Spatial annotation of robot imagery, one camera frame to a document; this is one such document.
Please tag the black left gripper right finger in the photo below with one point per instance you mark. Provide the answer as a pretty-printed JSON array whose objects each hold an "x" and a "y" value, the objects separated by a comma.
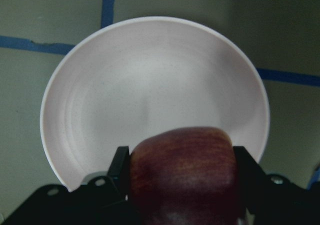
[{"x": 251, "y": 180}]

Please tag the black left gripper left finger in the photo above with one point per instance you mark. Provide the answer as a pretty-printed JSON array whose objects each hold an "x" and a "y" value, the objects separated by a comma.
[{"x": 119, "y": 170}]

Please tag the red apple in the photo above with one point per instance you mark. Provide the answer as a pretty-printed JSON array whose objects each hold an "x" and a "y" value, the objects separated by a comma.
[{"x": 186, "y": 176}]

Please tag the pink plate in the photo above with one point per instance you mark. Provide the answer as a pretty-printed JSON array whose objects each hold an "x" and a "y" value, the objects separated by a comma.
[{"x": 141, "y": 77}]

